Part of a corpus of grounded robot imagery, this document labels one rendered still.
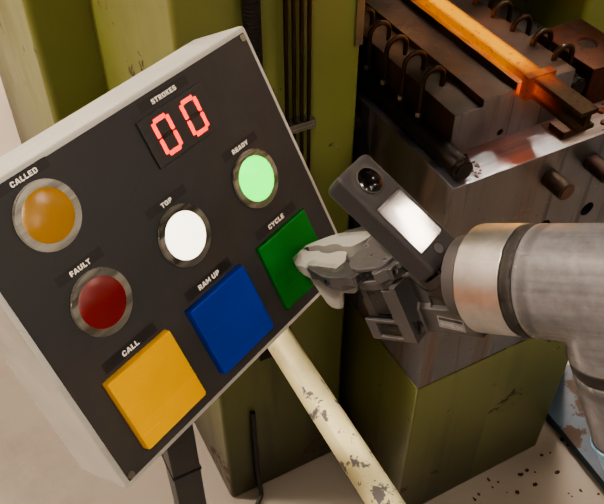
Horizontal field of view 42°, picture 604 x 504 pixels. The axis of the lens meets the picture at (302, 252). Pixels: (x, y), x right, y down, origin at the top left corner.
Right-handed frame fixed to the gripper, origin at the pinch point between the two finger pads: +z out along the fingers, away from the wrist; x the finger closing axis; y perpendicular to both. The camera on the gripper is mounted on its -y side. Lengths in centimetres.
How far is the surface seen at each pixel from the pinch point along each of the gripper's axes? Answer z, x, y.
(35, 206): 1.3, -20.6, -18.3
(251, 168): 1.3, -0.1, -9.8
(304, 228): 1.3, 2.6, -1.1
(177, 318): 1.6, -14.7, -2.8
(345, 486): 60, 29, 83
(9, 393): 128, 1, 45
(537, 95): -2.7, 44.8, 5.5
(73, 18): 65, 28, -26
